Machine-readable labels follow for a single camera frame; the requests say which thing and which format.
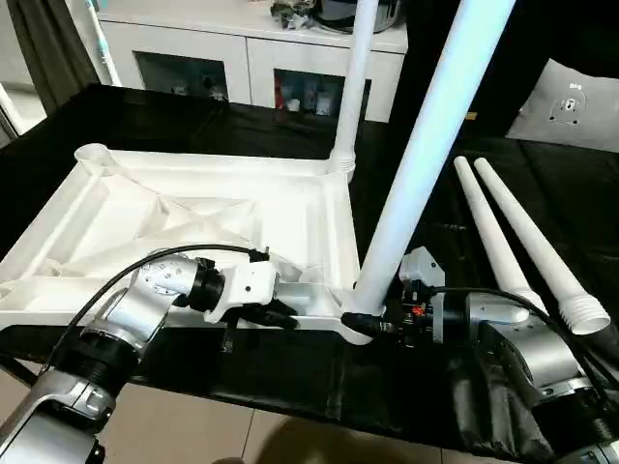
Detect white plastic table top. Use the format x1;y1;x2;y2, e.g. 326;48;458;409
0;143;388;347

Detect white plastic table leg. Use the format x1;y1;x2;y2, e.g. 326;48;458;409
328;0;379;183
352;0;518;315
453;156;550;315
473;157;611;334

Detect black floor mat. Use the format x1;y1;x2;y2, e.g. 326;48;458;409
0;82;619;460

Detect black metal stand leg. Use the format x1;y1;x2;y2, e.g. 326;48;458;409
0;352;35;388

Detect grey printed cushion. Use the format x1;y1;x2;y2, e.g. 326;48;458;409
505;58;619;154

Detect white glass-door cabinet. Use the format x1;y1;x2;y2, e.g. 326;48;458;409
96;0;407;125

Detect grey round bag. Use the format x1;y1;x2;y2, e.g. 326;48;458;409
313;0;402;35

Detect white teal slim pole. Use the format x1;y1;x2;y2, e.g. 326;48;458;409
84;0;120;86

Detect grey curtain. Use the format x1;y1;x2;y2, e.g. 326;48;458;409
9;0;98;112

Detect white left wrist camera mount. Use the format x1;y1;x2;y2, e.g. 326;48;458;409
202;263;281;325

